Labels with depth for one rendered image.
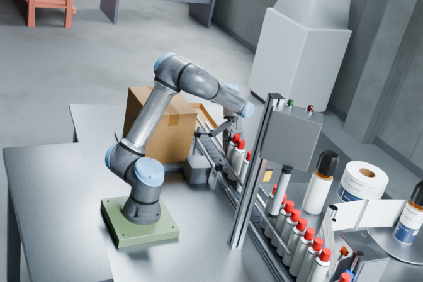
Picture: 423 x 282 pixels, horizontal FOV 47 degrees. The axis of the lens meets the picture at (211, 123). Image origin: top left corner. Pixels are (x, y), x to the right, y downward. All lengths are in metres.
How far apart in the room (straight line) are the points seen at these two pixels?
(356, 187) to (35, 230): 1.39
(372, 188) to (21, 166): 1.57
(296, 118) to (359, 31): 3.88
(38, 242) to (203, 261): 0.61
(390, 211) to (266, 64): 3.28
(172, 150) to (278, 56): 2.94
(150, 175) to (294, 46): 3.30
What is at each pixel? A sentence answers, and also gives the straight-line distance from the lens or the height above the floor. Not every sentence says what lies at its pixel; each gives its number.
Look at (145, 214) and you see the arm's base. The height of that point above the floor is 0.91.
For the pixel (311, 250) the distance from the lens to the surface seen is 1.79.
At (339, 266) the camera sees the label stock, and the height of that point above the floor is 1.03.
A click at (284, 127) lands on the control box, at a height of 1.43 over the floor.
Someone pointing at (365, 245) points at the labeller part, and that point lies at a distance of 1.74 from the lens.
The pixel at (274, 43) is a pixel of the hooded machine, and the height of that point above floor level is 0.69.
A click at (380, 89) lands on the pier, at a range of 5.00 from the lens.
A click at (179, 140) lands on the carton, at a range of 2.34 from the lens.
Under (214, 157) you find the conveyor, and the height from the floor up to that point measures 0.88.
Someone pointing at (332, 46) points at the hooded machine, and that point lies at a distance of 5.12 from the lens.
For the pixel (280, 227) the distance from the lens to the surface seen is 1.95.
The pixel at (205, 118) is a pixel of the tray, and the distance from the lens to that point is 2.91.
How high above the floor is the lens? 2.13
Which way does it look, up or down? 27 degrees down
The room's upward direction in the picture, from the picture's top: 13 degrees clockwise
